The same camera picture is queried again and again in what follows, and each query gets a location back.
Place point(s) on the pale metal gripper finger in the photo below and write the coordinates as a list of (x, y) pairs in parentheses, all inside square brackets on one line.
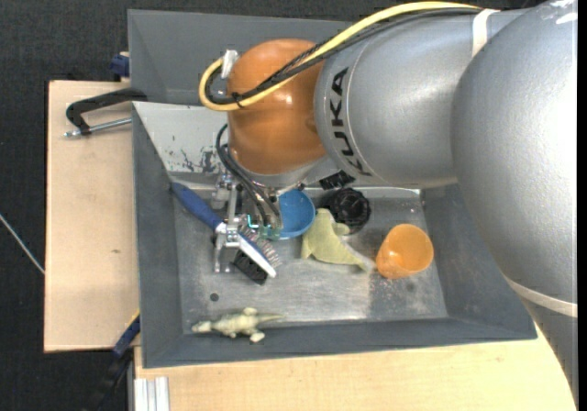
[(218, 258), (230, 258)]

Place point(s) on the blue and white brush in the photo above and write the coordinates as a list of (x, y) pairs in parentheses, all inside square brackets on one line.
[(198, 208)]

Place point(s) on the blue bowl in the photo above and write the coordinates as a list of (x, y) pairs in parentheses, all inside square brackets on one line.
[(295, 213)]

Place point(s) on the pale green toy lizard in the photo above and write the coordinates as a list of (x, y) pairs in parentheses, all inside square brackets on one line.
[(235, 323)]

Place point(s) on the yellow-green cloth toy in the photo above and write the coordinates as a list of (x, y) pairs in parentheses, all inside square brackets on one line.
[(324, 243)]

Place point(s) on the grey metal bin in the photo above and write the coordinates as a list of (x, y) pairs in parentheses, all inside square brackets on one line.
[(321, 294)]

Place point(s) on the pale flat board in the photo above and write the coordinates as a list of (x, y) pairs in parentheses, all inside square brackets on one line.
[(89, 225)]

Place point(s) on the orange cup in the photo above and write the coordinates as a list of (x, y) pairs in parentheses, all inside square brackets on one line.
[(409, 249)]

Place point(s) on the black cylinder on white bracket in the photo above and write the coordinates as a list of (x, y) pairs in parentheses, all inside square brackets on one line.
[(349, 211)]

